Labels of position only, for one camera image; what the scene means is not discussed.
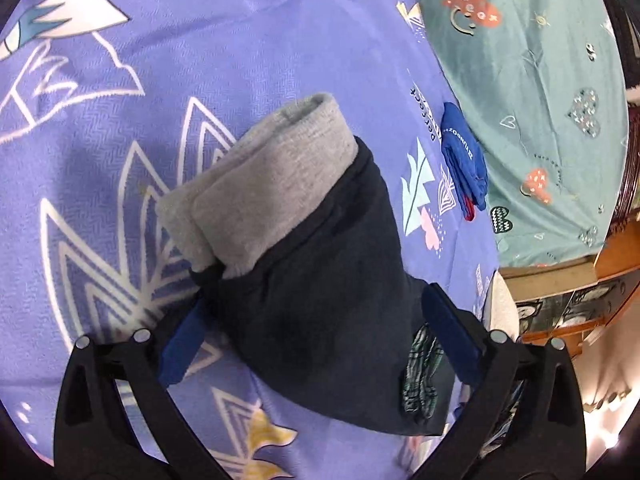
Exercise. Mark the teal heart print sheet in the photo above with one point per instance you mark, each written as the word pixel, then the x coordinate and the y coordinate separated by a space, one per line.
pixel 530 90

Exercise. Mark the navy pants with bear patch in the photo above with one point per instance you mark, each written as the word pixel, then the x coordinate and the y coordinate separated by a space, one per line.
pixel 320 285

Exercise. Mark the folded blue pants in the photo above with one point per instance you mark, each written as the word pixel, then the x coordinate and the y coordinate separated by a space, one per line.
pixel 462 155

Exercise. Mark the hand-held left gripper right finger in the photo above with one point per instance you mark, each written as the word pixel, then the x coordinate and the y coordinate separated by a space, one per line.
pixel 452 332

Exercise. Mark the purple printed bedsheet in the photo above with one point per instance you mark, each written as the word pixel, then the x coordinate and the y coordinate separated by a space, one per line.
pixel 125 125

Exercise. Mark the white quilted pillow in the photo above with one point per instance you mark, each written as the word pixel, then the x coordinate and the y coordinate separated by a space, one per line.
pixel 502 305

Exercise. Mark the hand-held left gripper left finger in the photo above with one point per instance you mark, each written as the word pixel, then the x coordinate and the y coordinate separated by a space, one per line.
pixel 182 345

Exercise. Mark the folded red pants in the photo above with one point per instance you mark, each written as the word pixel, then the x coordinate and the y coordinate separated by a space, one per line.
pixel 469 210

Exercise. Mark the wooden display cabinet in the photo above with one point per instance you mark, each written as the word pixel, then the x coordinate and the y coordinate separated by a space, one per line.
pixel 570 300

